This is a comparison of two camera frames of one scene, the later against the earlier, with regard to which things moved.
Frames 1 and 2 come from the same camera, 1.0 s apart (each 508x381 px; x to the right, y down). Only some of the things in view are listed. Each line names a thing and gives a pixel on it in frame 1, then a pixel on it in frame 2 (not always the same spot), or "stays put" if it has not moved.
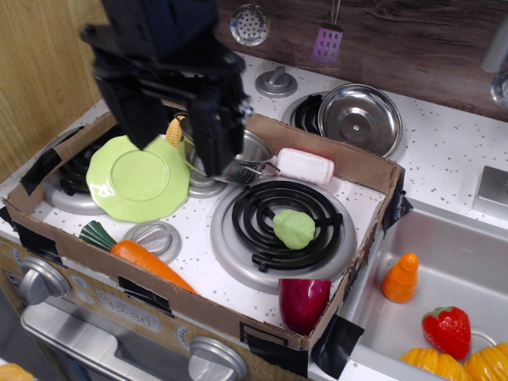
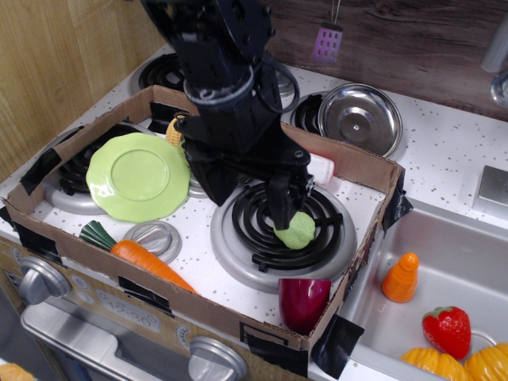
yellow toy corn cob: x=175 y=129 stays put
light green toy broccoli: x=295 y=228 stays put
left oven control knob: x=38 y=280 stays put
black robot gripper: x=174 y=44 to x=250 y=134
